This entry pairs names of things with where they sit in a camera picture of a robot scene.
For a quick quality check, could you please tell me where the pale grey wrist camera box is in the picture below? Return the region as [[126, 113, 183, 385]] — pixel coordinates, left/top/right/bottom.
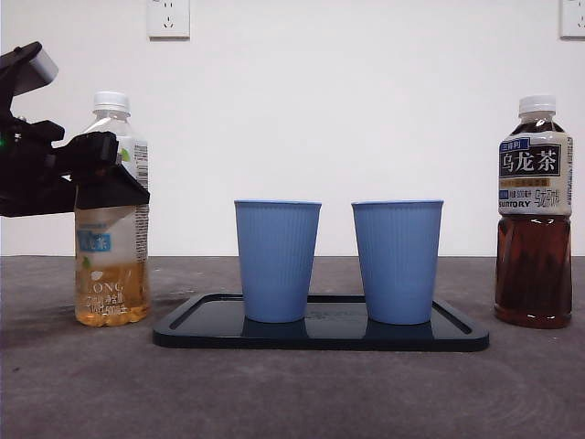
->
[[26, 45, 59, 89]]

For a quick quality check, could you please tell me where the dark rectangular tray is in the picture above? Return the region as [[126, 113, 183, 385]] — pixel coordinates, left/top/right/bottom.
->
[[152, 293, 491, 352]]

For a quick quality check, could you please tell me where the blue ribbed plastic cup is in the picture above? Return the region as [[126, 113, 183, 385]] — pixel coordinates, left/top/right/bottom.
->
[[233, 198, 323, 324], [351, 198, 445, 326]]

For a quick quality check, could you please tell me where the white-label jasmine oolong tea bottle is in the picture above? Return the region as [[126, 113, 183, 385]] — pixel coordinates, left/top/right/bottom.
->
[[74, 90, 152, 328]]

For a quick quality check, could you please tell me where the dark oolong tea bottle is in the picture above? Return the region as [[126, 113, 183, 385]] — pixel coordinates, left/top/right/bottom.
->
[[494, 94, 573, 329]]

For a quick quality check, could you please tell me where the white wall socket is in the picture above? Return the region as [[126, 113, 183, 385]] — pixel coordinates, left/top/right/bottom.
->
[[560, 0, 585, 39], [146, 0, 191, 40]]

